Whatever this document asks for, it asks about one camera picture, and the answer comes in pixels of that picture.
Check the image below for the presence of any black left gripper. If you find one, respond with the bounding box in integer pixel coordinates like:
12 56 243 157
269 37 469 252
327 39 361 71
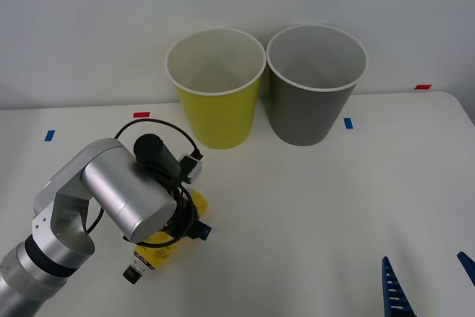
163 175 213 242

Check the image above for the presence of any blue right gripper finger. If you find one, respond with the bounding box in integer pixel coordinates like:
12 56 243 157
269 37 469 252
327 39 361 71
381 255 417 317
456 251 475 284

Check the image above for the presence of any yellow label plastic bottle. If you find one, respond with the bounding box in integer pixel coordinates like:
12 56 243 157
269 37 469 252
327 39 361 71
122 190 209 285

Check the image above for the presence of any yellow-green plastic bin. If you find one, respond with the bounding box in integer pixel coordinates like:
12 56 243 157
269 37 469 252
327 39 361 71
165 26 267 151

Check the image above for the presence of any grey plastic bin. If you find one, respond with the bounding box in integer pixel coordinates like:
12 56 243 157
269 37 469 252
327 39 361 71
266 24 368 147

